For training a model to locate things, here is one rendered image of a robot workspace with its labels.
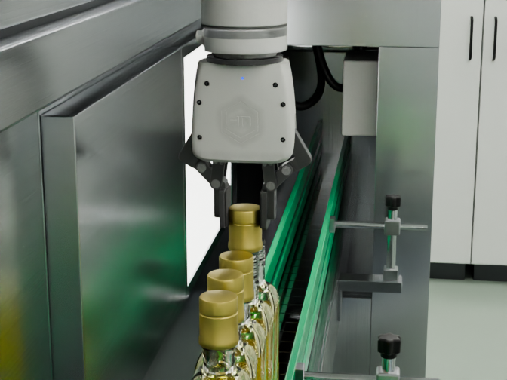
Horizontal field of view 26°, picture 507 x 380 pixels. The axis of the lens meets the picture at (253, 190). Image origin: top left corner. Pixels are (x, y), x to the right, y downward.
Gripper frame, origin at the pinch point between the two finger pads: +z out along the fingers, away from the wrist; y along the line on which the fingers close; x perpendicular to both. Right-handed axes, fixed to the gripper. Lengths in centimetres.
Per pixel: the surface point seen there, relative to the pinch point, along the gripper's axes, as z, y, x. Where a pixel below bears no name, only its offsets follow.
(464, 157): 78, 39, 372
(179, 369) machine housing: 35, -16, 38
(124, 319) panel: 11.4, -11.9, -3.9
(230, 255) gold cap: 3.3, -0.5, -6.0
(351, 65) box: 1, 4, 107
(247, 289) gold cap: 6.4, 1.3, -7.0
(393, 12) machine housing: -11, 12, 97
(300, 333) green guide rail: 23.1, 3.4, 23.3
